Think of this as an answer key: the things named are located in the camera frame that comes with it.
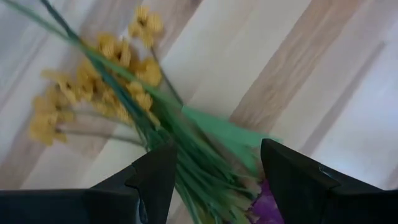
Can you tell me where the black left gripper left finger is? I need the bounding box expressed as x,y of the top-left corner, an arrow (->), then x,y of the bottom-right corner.
0,142 -> 179,224

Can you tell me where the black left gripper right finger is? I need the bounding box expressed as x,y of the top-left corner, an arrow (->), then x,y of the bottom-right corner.
260,138 -> 398,224

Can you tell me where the yellow flower bunch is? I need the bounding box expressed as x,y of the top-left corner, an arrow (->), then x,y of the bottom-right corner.
0,0 -> 265,224

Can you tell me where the purple flower bunch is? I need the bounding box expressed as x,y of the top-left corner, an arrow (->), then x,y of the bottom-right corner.
247,179 -> 285,224

